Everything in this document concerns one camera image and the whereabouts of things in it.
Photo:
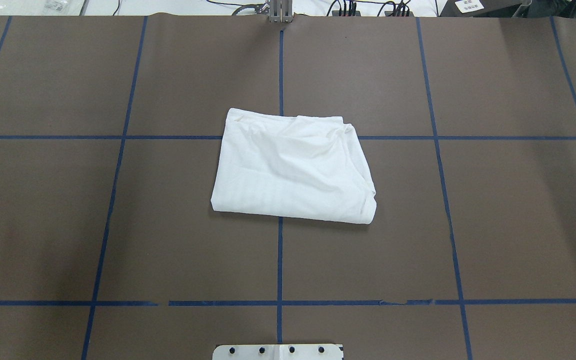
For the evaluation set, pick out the white long-sleeve printed shirt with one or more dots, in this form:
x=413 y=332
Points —
x=303 y=167

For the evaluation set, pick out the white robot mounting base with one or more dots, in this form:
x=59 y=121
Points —
x=300 y=351

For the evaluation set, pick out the aluminium frame post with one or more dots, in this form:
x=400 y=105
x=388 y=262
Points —
x=280 y=11

